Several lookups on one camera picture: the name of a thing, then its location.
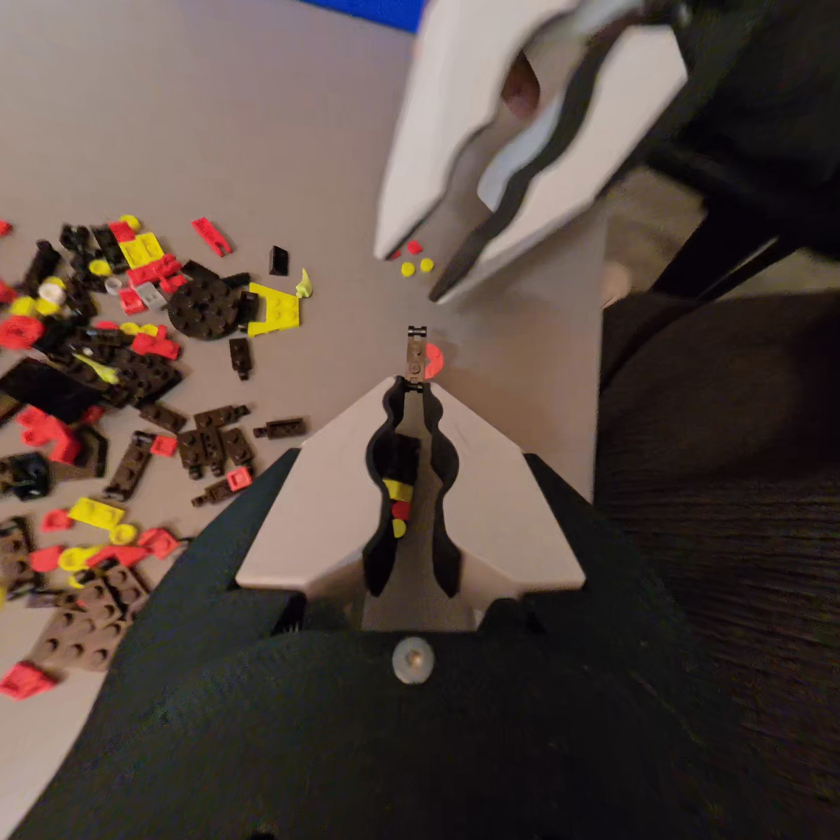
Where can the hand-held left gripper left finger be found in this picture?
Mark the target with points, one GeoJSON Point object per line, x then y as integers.
{"type": "Point", "coordinates": [308, 518]}

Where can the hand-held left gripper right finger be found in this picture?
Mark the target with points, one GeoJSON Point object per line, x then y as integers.
{"type": "Point", "coordinates": [512, 518]}

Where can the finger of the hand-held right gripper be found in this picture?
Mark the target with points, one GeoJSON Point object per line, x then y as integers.
{"type": "Point", "coordinates": [590, 164]}
{"type": "Point", "coordinates": [446, 118]}

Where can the black red yellow lego assembly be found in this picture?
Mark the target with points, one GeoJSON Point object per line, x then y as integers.
{"type": "Point", "coordinates": [400, 479]}

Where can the red half-round lego tile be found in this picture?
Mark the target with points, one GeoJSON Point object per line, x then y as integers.
{"type": "Point", "coordinates": [434, 361]}

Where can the black lego hinge plate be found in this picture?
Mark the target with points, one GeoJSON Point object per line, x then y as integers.
{"type": "Point", "coordinates": [417, 358]}
{"type": "Point", "coordinates": [240, 358]}

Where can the yellow lego wedge plate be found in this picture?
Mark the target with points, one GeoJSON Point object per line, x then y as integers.
{"type": "Point", "coordinates": [275, 310]}

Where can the lime green lego claw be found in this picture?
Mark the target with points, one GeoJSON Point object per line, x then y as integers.
{"type": "Point", "coordinates": [304, 283]}

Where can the black lego slope tile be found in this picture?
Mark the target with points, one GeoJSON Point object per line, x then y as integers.
{"type": "Point", "coordinates": [279, 260]}

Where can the pile of loose lego pieces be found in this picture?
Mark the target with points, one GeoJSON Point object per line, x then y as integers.
{"type": "Point", "coordinates": [138, 374]}

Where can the black round lego plate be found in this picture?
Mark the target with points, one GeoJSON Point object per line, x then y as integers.
{"type": "Point", "coordinates": [205, 308]}

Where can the red lego clip plate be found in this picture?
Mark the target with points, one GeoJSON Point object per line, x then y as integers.
{"type": "Point", "coordinates": [211, 236]}

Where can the person's right hand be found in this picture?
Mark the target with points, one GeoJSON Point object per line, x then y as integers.
{"type": "Point", "coordinates": [522, 92]}

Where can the person's pale shoe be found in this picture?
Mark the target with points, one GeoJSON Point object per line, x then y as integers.
{"type": "Point", "coordinates": [617, 283]}

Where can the blue plastic bin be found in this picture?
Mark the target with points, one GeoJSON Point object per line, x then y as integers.
{"type": "Point", "coordinates": [374, 13]}

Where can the black chair frame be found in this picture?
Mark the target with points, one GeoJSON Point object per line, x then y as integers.
{"type": "Point", "coordinates": [715, 266]}

